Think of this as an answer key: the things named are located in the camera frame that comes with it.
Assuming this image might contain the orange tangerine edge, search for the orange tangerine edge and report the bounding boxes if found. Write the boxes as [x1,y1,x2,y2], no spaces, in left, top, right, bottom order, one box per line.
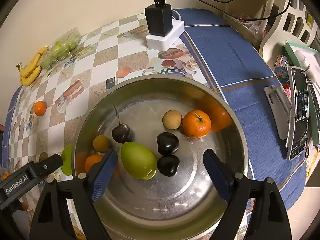
[84,154,103,173]

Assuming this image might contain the orange tangerine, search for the orange tangerine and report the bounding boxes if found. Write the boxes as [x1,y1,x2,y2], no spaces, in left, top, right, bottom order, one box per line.
[182,110,212,139]
[33,101,47,116]

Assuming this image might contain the small dark cherry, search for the small dark cherry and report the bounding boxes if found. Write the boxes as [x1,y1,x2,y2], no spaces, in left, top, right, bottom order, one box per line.
[111,106,132,144]

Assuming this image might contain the small green mango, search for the small green mango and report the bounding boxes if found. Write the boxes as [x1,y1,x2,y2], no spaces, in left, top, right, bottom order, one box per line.
[120,142,157,180]

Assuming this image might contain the tan longan fruit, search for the tan longan fruit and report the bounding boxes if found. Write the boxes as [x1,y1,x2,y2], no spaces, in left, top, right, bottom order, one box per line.
[162,110,182,130]

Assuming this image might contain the lower yellow banana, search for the lower yellow banana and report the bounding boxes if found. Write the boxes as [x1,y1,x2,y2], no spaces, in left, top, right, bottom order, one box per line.
[20,66,42,87]

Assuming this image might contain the yellow banana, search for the yellow banana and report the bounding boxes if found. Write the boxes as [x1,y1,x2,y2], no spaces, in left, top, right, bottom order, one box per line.
[20,66,42,87]
[16,46,48,78]

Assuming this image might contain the upper yellow banana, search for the upper yellow banana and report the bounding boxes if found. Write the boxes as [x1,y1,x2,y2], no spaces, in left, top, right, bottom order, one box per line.
[16,46,48,78]

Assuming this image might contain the grey phone stand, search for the grey phone stand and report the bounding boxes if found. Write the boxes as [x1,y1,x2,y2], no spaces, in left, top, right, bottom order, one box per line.
[264,85,291,140]

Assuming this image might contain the clear box of green fruit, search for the clear box of green fruit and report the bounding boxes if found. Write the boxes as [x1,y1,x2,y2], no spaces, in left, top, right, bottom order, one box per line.
[38,27,81,70]

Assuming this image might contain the large steel bowl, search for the large steel bowl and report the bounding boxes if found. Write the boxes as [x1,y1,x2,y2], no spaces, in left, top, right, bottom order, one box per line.
[72,74,248,239]

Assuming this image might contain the smartphone on stand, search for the smartphone on stand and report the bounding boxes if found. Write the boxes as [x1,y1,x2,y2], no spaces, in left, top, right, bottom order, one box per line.
[286,66,309,160]

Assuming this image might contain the colourful snack can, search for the colourful snack can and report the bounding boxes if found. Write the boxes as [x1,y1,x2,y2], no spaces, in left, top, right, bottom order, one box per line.
[273,55,290,84]

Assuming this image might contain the checkered printed tablecloth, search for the checkered printed tablecloth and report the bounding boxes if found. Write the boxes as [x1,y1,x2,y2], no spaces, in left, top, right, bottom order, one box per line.
[1,8,307,240]

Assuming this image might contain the white socket block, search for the white socket block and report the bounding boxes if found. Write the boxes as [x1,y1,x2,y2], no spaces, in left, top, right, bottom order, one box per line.
[146,20,184,51]

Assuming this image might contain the black power adapter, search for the black power adapter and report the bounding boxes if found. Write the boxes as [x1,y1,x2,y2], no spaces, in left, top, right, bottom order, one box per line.
[144,0,172,36]

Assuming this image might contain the white plastic chair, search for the white plastic chair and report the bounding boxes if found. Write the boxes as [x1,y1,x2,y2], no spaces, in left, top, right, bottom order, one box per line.
[226,0,320,63]

